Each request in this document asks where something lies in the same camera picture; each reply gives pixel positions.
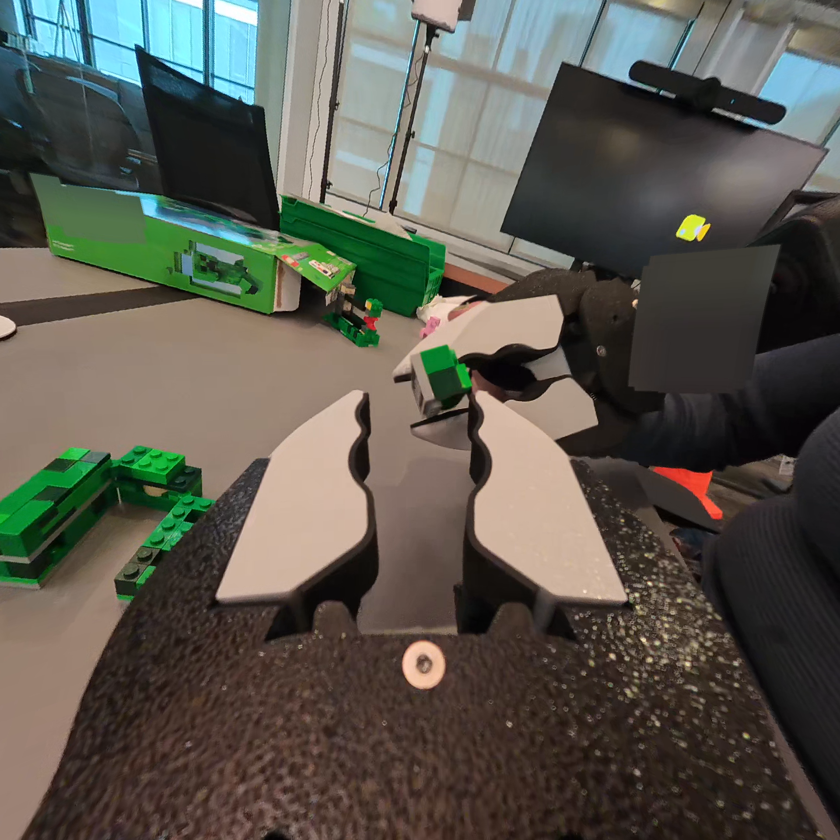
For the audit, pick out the green toy box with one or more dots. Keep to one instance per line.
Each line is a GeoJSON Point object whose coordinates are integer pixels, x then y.
{"type": "Point", "coordinates": [216, 262]}

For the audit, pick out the small brick figure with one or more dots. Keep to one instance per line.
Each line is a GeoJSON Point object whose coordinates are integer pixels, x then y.
{"type": "Point", "coordinates": [358, 328]}

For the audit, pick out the green brick build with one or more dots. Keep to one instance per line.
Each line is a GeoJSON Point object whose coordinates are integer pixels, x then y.
{"type": "Point", "coordinates": [46, 512]}

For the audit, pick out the pink brick figure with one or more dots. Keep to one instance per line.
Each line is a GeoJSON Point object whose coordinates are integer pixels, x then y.
{"type": "Point", "coordinates": [431, 326]}

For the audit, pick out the white paper sheet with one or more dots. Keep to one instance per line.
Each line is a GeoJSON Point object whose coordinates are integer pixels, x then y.
{"type": "Point", "coordinates": [387, 226]}

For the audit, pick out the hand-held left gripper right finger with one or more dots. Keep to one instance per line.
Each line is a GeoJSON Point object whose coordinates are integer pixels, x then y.
{"type": "Point", "coordinates": [538, 525]}

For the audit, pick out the grey desk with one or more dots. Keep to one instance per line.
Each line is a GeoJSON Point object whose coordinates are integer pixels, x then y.
{"type": "Point", "coordinates": [197, 394]}

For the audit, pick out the person's right forearm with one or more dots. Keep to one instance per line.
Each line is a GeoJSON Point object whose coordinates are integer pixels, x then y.
{"type": "Point", "coordinates": [754, 420]}

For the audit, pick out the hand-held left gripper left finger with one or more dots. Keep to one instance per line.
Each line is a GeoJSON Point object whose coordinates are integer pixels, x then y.
{"type": "Point", "coordinates": [308, 512]}

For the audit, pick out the person's leg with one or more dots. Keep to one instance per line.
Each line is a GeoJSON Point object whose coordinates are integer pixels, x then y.
{"type": "Point", "coordinates": [774, 590]}

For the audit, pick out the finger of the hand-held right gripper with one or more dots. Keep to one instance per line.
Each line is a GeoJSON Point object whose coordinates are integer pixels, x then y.
{"type": "Point", "coordinates": [558, 413]}
{"type": "Point", "coordinates": [512, 321]}

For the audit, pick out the white book stand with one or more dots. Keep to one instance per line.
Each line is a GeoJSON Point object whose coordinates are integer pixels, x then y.
{"type": "Point", "coordinates": [6, 328]}

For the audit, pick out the brown wooden board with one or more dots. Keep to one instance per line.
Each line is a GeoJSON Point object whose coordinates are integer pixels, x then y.
{"type": "Point", "coordinates": [479, 275]}

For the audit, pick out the white light panel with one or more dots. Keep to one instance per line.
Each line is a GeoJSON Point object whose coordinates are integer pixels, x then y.
{"type": "Point", "coordinates": [436, 13]}

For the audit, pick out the white crumpled paper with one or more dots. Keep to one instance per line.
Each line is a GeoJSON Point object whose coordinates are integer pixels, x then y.
{"type": "Point", "coordinates": [446, 305]}

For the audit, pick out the black video bar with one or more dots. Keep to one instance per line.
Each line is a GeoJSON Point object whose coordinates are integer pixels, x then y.
{"type": "Point", "coordinates": [709, 92]}

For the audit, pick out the small green brick block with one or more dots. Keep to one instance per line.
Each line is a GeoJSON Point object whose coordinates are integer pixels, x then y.
{"type": "Point", "coordinates": [446, 380]}

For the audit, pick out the black light stand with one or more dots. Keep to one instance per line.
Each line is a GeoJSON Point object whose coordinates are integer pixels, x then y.
{"type": "Point", "coordinates": [331, 98]}
{"type": "Point", "coordinates": [410, 131]}

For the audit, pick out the black monitor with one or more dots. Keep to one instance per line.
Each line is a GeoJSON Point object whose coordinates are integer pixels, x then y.
{"type": "Point", "coordinates": [623, 184]}

